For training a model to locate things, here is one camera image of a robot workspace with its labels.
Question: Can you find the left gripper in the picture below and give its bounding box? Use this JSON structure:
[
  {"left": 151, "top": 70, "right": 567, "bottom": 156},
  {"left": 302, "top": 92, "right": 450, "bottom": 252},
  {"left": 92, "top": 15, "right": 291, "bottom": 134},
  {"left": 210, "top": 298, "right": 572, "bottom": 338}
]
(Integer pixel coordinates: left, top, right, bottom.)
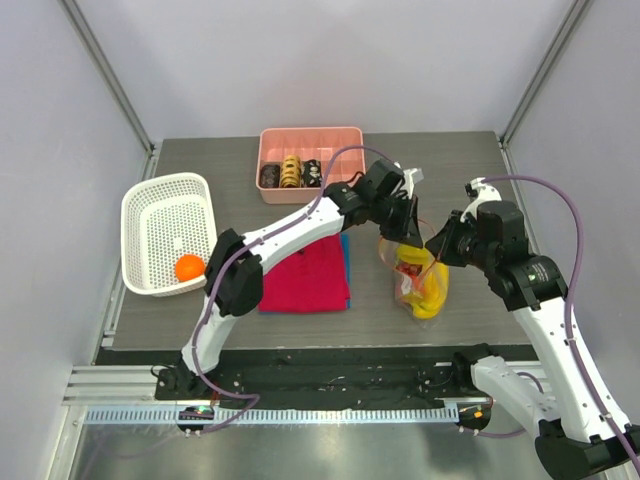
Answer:
[{"left": 370, "top": 194, "right": 424, "bottom": 250}]

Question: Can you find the clear zip top bag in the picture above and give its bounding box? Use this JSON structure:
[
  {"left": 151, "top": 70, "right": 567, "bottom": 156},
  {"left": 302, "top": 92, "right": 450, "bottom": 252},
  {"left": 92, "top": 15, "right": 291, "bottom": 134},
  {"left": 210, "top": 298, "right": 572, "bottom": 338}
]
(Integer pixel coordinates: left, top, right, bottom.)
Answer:
[{"left": 377, "top": 217, "right": 451, "bottom": 331}]

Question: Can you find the yellow fake banana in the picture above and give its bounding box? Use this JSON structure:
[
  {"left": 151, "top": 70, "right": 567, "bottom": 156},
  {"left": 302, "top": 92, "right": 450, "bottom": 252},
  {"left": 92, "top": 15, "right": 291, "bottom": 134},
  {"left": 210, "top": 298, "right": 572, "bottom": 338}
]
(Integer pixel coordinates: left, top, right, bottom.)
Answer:
[{"left": 394, "top": 244, "right": 450, "bottom": 321}]

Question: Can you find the orange fake fruit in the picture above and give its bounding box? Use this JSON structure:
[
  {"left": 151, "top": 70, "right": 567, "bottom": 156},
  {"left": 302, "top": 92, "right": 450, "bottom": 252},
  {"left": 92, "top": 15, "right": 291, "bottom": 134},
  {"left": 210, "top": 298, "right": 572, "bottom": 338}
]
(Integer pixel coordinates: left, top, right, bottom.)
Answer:
[{"left": 174, "top": 254, "right": 206, "bottom": 282}]

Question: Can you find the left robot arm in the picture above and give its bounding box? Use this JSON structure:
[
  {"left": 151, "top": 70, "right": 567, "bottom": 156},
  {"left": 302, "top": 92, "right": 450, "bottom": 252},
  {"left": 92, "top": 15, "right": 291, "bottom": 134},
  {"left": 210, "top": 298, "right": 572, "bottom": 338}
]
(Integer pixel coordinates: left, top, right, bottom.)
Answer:
[{"left": 177, "top": 159, "right": 424, "bottom": 399}]

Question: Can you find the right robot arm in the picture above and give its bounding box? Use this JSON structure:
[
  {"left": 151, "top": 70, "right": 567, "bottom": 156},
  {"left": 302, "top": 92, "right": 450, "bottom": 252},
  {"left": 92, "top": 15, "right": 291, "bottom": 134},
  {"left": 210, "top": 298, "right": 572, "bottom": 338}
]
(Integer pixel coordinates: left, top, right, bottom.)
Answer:
[{"left": 426, "top": 200, "right": 639, "bottom": 479}]

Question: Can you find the red fake fruit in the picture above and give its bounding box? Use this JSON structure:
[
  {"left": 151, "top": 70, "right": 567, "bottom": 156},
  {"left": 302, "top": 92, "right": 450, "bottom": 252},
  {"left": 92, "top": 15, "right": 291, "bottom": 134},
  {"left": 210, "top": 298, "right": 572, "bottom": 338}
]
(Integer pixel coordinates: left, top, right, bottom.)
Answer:
[{"left": 396, "top": 261, "right": 423, "bottom": 279}]

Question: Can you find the blue folded cloth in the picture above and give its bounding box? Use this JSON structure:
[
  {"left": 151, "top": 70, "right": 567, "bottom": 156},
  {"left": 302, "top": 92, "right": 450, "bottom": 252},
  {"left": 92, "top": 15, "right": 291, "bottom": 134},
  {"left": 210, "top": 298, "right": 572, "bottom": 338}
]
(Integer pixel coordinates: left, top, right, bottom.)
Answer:
[{"left": 257, "top": 232, "right": 353, "bottom": 315}]

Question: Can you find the red folded shirt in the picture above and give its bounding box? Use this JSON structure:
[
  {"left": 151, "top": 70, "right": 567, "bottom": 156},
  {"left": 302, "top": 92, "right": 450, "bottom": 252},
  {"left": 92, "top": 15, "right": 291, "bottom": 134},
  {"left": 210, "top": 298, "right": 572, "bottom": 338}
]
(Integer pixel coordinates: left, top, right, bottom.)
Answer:
[{"left": 257, "top": 233, "right": 350, "bottom": 314}]

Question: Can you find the black floral rolled item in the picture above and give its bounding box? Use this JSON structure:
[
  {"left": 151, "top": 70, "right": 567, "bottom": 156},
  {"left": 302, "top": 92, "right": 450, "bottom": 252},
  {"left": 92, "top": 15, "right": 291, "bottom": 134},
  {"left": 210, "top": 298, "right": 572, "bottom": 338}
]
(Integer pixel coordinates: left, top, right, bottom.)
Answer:
[{"left": 301, "top": 159, "right": 323, "bottom": 188}]

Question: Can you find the yellow patterned rolled item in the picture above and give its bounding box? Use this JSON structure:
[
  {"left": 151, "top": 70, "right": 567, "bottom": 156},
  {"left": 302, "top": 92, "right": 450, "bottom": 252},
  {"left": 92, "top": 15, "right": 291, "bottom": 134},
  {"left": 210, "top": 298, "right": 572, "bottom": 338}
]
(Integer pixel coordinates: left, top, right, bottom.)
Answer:
[{"left": 279, "top": 155, "right": 302, "bottom": 188}]

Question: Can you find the pink divided plastic tray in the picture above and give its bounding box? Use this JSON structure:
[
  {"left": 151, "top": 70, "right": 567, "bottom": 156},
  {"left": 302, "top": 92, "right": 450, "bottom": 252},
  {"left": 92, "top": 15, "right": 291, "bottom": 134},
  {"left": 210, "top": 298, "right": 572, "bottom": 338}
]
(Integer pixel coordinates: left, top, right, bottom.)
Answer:
[{"left": 255, "top": 126, "right": 363, "bottom": 205}]

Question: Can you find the dark brown rolled item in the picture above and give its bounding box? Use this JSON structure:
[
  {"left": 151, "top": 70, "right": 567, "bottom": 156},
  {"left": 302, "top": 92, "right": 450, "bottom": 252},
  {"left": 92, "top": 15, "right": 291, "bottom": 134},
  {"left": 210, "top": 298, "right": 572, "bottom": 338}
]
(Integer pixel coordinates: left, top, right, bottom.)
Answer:
[{"left": 258, "top": 163, "right": 281, "bottom": 189}]

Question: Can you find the white perforated plastic basket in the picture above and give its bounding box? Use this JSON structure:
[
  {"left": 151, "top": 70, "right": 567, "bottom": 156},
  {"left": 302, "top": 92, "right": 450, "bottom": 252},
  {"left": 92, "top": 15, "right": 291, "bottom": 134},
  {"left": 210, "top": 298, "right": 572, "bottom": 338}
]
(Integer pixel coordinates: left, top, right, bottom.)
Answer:
[{"left": 120, "top": 172, "right": 217, "bottom": 297}]

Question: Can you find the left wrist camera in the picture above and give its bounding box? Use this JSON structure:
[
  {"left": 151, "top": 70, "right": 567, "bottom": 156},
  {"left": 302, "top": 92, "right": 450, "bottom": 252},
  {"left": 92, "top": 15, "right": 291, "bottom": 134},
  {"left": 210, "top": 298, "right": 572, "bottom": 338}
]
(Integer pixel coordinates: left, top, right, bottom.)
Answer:
[{"left": 396, "top": 168, "right": 424, "bottom": 198}]

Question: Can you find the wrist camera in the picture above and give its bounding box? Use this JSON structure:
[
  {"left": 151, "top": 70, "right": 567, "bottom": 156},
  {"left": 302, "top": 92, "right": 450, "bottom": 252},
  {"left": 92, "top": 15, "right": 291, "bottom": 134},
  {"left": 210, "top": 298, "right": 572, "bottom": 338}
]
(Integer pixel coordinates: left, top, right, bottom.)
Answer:
[
  {"left": 396, "top": 168, "right": 424, "bottom": 198},
  {"left": 465, "top": 177, "right": 502, "bottom": 215}
]

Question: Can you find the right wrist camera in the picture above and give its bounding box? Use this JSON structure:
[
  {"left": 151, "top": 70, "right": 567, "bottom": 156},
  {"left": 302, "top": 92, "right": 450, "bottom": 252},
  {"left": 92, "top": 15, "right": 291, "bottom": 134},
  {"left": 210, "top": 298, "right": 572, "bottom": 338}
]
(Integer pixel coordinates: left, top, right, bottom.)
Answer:
[{"left": 465, "top": 177, "right": 502, "bottom": 215}]

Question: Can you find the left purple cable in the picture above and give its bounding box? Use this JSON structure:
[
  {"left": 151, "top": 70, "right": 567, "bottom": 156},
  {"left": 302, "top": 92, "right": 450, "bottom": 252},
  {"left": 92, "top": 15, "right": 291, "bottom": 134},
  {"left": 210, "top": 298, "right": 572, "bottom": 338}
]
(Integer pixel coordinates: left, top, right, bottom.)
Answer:
[{"left": 184, "top": 144, "right": 401, "bottom": 434}]

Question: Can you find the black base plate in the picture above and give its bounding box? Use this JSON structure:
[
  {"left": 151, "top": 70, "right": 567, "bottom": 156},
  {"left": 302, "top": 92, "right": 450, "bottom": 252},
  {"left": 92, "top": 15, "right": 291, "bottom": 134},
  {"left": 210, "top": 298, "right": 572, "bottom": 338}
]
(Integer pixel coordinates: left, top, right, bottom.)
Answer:
[{"left": 154, "top": 344, "right": 531, "bottom": 404}]

